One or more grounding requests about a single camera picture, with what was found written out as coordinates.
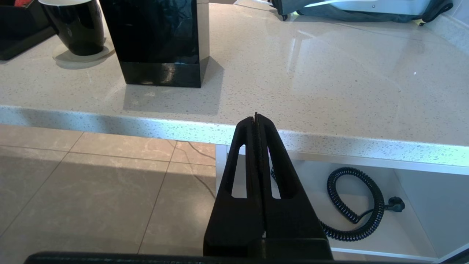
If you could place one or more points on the black tissue box white top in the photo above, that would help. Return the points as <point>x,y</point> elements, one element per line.
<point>157,44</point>

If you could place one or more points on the clear glass coaster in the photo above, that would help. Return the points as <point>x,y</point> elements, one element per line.
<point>95,58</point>

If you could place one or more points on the black rectangular serving tray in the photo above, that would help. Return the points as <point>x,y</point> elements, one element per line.
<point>22,46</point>

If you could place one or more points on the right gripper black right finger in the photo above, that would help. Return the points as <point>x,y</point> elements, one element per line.
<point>293,227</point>

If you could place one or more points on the silver microwave oven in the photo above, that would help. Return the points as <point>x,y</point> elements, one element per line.
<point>384,5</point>

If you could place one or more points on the black cup white inside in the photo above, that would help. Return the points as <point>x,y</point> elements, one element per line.
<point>78,29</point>

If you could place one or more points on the black compartment organizer box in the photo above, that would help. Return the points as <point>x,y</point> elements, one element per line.
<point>18,22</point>

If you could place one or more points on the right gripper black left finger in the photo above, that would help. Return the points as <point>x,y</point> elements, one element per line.
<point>234,223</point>

